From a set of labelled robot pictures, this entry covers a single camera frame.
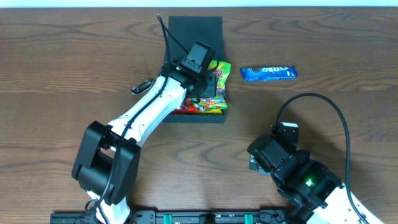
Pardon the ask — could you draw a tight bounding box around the Haribo gummy bag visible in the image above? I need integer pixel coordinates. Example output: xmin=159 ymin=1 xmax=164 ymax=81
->
xmin=184 ymin=60 xmax=231 ymax=110

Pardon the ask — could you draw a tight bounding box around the red candy bag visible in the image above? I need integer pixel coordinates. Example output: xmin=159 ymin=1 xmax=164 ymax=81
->
xmin=172 ymin=104 xmax=199 ymax=114

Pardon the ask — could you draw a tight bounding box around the blue Oreo pack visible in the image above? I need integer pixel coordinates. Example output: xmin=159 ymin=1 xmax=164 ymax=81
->
xmin=239 ymin=66 xmax=298 ymax=82

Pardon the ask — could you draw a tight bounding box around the yellow candy bag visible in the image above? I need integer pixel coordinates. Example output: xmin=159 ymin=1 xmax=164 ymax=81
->
xmin=197 ymin=108 xmax=223 ymax=115

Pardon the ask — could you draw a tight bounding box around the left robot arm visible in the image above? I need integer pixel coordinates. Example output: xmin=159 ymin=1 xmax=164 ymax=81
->
xmin=72 ymin=63 xmax=200 ymax=223

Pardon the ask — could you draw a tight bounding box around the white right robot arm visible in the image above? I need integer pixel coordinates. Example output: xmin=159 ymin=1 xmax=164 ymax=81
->
xmin=271 ymin=151 xmax=382 ymax=224

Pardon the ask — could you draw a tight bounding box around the black gift box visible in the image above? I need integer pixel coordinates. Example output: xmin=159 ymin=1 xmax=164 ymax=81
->
xmin=163 ymin=16 xmax=226 ymax=123

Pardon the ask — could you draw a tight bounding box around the black chocolate bar wrapper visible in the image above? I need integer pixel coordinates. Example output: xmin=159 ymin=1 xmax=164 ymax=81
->
xmin=131 ymin=78 xmax=155 ymax=95

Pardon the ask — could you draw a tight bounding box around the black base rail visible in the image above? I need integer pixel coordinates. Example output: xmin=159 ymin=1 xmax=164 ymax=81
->
xmin=50 ymin=210 xmax=287 ymax=224

